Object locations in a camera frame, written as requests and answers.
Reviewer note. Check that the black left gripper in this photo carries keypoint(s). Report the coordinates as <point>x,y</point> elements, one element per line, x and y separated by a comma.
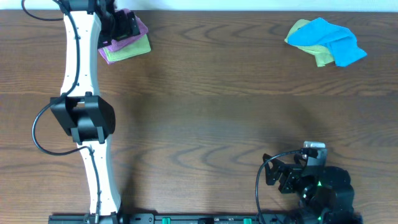
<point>125,23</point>

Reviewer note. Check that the blue microfiber cloth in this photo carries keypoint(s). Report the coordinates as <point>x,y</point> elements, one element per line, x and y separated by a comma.
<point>340,41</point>

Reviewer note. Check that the folded purple cloth underneath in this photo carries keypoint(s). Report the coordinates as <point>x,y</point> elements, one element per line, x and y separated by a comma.
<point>104,54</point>

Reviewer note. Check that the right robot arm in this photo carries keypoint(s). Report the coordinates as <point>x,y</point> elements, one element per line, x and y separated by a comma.
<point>325,192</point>

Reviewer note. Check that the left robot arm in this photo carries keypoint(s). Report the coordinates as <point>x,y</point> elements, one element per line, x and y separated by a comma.
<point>81,111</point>

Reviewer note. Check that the folded green cloth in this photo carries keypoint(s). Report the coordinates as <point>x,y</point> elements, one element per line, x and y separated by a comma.
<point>139,47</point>

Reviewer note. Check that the crumpled green cloth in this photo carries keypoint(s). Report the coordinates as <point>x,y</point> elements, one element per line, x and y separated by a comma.
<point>322,54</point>

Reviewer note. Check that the purple microfiber cloth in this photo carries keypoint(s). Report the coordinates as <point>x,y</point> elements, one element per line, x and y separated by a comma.
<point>129,28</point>

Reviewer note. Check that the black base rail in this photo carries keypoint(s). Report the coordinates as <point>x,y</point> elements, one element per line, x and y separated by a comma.
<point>150,218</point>

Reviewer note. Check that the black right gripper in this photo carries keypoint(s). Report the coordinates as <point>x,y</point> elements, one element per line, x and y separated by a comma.
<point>291,173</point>

